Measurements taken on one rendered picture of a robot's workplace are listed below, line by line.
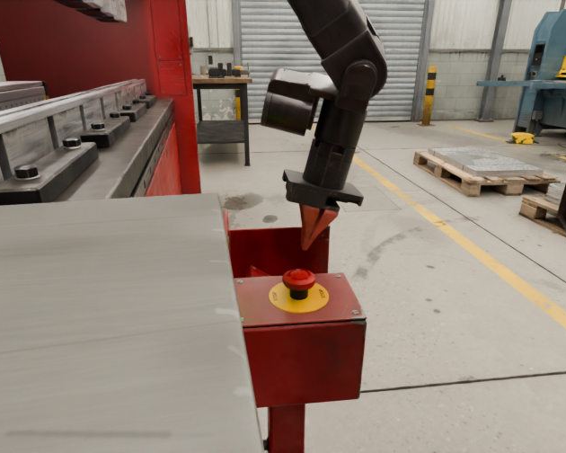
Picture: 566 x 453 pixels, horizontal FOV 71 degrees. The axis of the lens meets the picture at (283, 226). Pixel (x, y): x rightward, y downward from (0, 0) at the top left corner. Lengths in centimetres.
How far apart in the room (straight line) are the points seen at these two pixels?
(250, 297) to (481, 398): 121
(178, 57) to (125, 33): 25
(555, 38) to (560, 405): 618
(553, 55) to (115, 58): 629
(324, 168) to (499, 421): 119
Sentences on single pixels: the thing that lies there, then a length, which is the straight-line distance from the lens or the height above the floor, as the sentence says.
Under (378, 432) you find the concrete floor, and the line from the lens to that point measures 139.
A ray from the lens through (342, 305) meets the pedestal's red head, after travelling 47.
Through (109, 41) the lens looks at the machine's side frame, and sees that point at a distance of 222.
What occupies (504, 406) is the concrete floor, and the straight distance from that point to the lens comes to 160.
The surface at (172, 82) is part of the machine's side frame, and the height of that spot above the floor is 95.
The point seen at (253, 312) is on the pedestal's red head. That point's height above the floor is 78.
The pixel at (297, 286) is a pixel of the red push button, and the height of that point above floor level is 80.
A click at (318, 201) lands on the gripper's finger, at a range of 51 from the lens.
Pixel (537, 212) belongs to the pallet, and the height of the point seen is 7.
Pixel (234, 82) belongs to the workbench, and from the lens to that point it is 425.
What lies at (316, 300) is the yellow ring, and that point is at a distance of 47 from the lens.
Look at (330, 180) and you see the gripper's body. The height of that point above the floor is 90.
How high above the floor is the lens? 104
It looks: 22 degrees down
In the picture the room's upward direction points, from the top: straight up
